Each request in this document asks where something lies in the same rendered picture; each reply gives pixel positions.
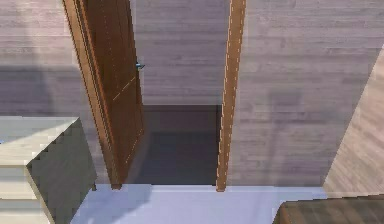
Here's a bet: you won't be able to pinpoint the brown wooden room door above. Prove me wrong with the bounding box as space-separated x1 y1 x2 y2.
77 0 146 186

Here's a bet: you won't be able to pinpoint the pale wooden chest of drawers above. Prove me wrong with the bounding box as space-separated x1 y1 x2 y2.
0 115 98 224

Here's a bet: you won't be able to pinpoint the dark brown wooden table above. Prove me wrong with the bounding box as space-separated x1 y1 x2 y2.
272 194 384 224

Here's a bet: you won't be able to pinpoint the brown wooden door frame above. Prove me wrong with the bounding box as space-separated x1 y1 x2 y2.
62 0 248 193

